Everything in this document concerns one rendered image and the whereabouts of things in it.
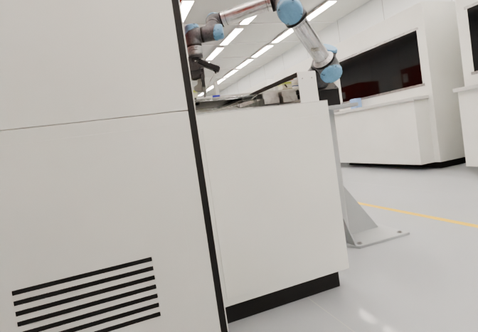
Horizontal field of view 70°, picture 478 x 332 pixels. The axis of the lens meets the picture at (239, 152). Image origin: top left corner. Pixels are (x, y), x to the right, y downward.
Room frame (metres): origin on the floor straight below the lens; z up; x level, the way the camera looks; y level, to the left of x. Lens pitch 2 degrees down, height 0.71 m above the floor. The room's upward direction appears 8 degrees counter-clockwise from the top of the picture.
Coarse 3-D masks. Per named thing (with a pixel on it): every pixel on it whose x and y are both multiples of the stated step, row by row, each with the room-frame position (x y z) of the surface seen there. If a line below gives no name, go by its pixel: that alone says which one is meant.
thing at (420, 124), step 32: (384, 32) 4.68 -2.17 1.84; (416, 32) 4.21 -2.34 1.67; (448, 32) 4.22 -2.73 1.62; (352, 64) 5.34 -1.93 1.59; (384, 64) 4.74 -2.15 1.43; (416, 64) 4.26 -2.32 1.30; (448, 64) 4.20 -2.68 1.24; (352, 96) 5.43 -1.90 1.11; (384, 96) 4.81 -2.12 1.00; (416, 96) 4.31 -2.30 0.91; (448, 96) 4.18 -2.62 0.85; (352, 128) 5.19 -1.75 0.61; (384, 128) 4.58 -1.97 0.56; (416, 128) 4.10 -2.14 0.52; (448, 128) 4.16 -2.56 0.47; (352, 160) 5.28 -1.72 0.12; (384, 160) 4.65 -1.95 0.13; (416, 160) 4.15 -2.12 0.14; (448, 160) 4.14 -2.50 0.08
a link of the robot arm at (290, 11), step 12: (276, 0) 1.69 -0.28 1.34; (288, 0) 1.59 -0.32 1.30; (288, 12) 1.62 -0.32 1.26; (300, 12) 1.61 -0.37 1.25; (288, 24) 1.66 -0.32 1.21; (300, 24) 1.67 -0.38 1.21; (300, 36) 1.73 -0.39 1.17; (312, 36) 1.73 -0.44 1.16; (312, 48) 1.76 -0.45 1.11; (324, 48) 1.79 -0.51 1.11; (324, 60) 1.81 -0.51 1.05; (336, 60) 1.84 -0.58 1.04; (324, 72) 1.82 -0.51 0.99; (336, 72) 1.83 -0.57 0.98
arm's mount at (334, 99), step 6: (330, 84) 2.10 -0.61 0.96; (318, 90) 2.03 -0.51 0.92; (324, 90) 2.05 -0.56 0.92; (330, 90) 2.06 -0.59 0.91; (336, 90) 2.08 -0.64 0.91; (324, 96) 2.04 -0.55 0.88; (330, 96) 2.06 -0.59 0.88; (336, 96) 2.07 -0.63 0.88; (330, 102) 2.06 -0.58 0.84; (336, 102) 2.07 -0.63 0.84
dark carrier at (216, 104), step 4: (224, 100) 1.61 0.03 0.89; (228, 100) 1.63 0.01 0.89; (232, 100) 1.65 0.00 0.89; (200, 104) 1.61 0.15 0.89; (204, 104) 1.63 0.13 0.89; (208, 104) 1.66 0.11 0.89; (212, 104) 1.68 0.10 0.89; (216, 104) 1.71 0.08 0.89; (220, 104) 1.73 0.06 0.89; (224, 104) 1.76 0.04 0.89; (196, 108) 1.78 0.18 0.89; (200, 108) 1.80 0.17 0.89; (204, 108) 1.84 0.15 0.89; (208, 108) 1.87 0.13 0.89
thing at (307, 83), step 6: (300, 72) 1.51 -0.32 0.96; (306, 72) 1.52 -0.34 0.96; (312, 72) 1.53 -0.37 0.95; (300, 78) 1.51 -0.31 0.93; (306, 78) 1.51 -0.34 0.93; (312, 78) 1.53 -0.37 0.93; (270, 84) 1.75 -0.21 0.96; (300, 84) 1.50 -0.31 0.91; (306, 84) 1.51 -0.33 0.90; (312, 84) 1.52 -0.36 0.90; (300, 90) 1.50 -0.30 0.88; (306, 90) 1.51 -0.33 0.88; (312, 90) 1.52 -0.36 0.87; (300, 96) 1.50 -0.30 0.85; (306, 96) 1.51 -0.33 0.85; (312, 96) 1.52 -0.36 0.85; (318, 96) 1.53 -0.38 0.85
